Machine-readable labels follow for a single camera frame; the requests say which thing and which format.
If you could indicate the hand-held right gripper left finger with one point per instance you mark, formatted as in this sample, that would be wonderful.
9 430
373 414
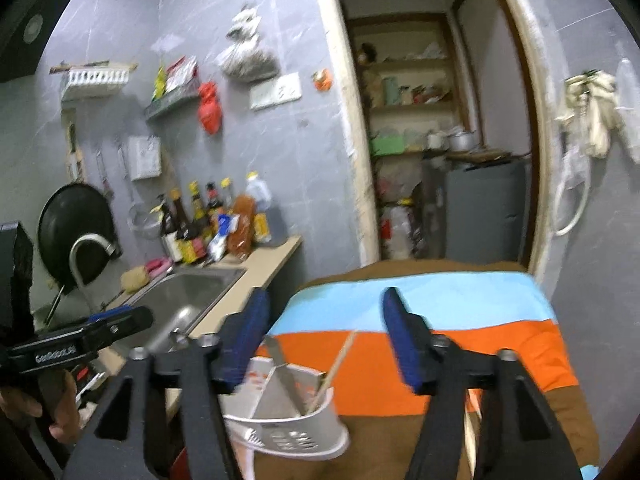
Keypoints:
250 330

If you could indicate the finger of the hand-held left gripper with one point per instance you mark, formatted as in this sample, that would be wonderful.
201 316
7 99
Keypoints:
107 315
125 327

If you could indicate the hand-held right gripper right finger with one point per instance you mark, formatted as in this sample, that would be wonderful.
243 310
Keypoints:
400 340

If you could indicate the white plastic utensil holder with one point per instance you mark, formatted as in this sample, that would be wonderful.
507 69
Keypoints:
300 435

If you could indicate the person's left hand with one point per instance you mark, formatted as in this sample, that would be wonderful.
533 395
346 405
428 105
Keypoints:
70 410

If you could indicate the yellow sponge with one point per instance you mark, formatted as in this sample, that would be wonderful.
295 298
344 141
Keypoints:
135 280

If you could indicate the steel faucet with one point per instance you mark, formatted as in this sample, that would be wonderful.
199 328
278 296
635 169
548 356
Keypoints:
75 265

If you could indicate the steel sink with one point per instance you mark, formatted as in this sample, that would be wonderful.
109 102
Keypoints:
185 300

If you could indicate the pink cloth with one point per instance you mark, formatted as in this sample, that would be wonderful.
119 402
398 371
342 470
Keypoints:
157 266

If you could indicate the black wok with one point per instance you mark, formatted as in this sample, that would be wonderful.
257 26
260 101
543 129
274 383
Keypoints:
75 220

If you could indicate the striped blanket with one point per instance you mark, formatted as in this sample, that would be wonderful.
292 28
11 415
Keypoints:
475 305

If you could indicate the blue and white packet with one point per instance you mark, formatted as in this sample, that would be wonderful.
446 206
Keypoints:
220 240

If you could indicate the dark pump bottle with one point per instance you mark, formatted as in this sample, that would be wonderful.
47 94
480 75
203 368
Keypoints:
167 230

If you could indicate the orange seasoning packet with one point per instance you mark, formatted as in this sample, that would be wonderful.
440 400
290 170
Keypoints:
241 225

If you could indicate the dark sauce bottle yellow label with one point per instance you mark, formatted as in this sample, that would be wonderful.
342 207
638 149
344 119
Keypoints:
181 230

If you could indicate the large oil jug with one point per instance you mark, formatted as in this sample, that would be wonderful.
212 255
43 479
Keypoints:
260 200

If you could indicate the dark sauce bottle yellow cap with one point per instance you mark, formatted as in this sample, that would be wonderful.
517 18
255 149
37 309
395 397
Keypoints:
197 210

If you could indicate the dark sauce bottle red cap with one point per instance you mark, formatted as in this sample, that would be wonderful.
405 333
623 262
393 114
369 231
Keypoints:
213 200

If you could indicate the hanging steel utensil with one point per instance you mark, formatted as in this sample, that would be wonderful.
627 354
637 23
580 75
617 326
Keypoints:
102 170

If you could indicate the slim bottle yellow cap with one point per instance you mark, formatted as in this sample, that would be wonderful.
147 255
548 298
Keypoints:
226 192

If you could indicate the grey washing machine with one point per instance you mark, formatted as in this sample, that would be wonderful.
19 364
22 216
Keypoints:
480 210

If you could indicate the green box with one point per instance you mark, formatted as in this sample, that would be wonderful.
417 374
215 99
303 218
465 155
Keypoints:
387 145

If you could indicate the aluminium pot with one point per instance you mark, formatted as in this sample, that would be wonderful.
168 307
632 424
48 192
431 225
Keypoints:
461 141

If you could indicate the red plastic bag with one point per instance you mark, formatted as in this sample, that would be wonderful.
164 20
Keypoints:
210 110

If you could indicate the yellow packet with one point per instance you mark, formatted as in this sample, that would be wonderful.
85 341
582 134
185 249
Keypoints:
160 85

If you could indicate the black range hood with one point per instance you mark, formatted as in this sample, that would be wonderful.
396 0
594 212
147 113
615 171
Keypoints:
30 35

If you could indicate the green canister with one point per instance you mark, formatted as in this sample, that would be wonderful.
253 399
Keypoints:
390 91

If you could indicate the red packet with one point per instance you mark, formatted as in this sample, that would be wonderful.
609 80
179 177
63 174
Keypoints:
181 72

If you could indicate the orange plug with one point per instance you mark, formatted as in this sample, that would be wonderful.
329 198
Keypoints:
322 80

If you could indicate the clear bag of dried goods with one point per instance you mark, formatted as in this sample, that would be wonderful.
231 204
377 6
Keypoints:
250 62

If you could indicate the wooden shelf unit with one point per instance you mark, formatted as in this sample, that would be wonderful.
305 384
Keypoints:
415 60

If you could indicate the wooden wall holder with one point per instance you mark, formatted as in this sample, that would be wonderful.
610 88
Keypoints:
72 145

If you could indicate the white wall box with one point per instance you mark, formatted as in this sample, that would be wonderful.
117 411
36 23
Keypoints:
145 157

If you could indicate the door frame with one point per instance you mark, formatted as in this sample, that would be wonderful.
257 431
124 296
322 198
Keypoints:
357 160

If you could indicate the white wall basket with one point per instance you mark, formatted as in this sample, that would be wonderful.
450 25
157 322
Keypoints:
95 82

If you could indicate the metal wall shelf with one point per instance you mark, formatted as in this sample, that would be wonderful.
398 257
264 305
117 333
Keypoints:
170 107

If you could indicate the white wall socket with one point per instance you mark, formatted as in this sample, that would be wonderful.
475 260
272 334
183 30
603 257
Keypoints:
275 91

